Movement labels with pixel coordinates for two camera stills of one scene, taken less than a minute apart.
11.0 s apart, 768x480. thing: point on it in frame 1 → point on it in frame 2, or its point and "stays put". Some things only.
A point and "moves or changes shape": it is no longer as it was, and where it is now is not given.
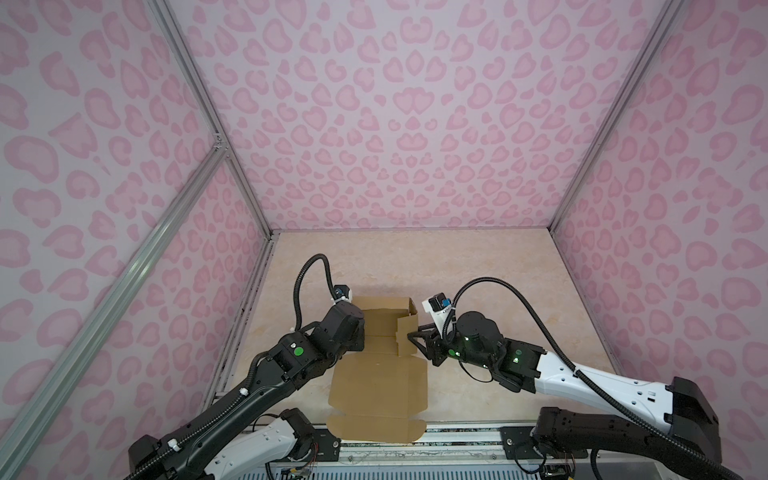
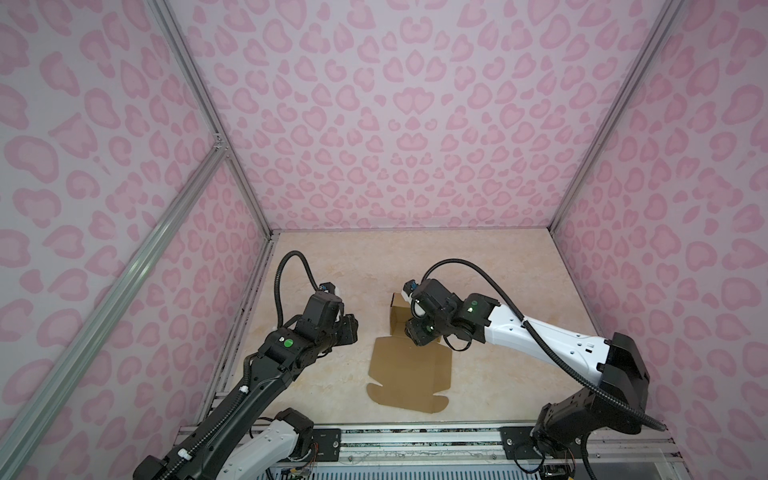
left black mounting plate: [328, 445] stays put
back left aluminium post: [214, 116] stays put
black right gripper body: [457, 350] → [427, 327]
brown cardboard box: [379, 394] moves or changes shape
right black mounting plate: [517, 440] stays put
